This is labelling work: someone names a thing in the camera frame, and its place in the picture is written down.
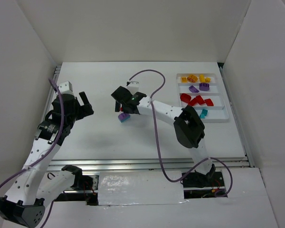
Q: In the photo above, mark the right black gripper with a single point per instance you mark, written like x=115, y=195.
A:
x=121, y=100

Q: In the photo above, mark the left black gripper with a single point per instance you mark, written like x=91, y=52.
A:
x=84, y=109

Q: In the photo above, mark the purple curved lego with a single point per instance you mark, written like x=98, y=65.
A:
x=123, y=117

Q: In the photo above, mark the purple fan lego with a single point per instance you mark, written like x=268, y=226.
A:
x=193, y=89

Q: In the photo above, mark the yellow oval lego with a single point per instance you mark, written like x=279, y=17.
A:
x=192, y=79

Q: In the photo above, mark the red arch lego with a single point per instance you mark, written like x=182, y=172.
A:
x=198, y=100

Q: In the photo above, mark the teal square lego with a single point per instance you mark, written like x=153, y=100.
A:
x=203, y=114

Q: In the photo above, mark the purple flower lego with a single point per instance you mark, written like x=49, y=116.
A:
x=204, y=87

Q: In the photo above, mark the small yellow lego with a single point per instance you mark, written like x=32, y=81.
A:
x=207, y=80

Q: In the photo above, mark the red flower lego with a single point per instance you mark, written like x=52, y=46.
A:
x=186, y=98

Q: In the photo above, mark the yellow curved lego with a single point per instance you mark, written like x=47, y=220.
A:
x=202, y=78

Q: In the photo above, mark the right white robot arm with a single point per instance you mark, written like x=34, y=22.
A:
x=188, y=127

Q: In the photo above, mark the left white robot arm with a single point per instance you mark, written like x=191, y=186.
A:
x=25, y=202

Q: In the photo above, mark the white compartment tray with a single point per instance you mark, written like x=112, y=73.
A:
x=205, y=94

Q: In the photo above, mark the white foam board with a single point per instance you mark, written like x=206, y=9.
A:
x=138, y=188

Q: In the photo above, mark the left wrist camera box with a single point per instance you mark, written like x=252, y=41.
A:
x=66, y=88

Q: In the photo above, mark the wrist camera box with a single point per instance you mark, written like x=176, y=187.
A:
x=132, y=87
x=66, y=88

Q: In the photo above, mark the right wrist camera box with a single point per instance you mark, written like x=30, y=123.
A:
x=132, y=87

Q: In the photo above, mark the aluminium frame rail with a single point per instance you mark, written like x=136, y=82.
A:
x=122, y=165

